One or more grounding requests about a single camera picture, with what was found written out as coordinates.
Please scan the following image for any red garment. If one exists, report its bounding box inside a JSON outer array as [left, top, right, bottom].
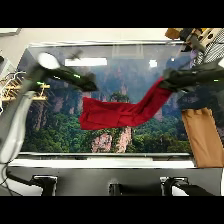
[[78, 76, 175, 131]]

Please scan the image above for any pale wooden clothes hanger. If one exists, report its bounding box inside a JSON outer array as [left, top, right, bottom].
[[1, 90, 48, 103], [0, 71, 52, 92]]

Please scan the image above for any brown garment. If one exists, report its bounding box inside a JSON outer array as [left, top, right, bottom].
[[181, 106, 224, 169]]

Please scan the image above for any tan garment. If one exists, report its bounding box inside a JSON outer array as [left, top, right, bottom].
[[164, 28, 188, 42]]

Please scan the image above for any silver frame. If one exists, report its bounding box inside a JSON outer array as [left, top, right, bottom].
[[0, 151, 224, 197]]

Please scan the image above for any black cable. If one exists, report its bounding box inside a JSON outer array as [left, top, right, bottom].
[[0, 162, 36, 197]]

